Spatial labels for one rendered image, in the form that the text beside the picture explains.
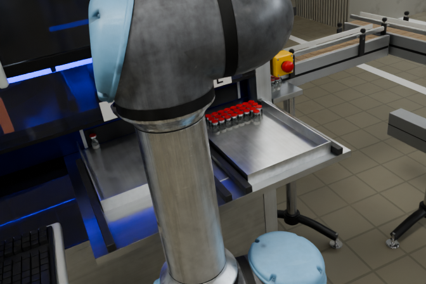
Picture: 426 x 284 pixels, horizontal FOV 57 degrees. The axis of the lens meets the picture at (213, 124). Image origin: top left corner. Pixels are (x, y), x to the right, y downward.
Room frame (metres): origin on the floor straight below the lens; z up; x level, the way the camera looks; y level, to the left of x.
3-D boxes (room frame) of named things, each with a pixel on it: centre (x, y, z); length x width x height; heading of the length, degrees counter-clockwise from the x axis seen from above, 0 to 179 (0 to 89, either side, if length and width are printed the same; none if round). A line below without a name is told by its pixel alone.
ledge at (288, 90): (1.35, -0.26, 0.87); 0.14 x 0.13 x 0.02; 23
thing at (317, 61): (1.55, -0.47, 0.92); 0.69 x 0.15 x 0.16; 113
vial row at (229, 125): (1.10, -0.08, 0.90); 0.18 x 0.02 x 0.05; 113
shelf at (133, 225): (0.97, 0.05, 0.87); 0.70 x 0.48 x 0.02; 113
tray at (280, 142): (0.99, -0.12, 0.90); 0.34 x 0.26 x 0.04; 23
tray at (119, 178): (0.97, 0.24, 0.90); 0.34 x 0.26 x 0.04; 23
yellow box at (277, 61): (1.31, -0.26, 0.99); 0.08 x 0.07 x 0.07; 23
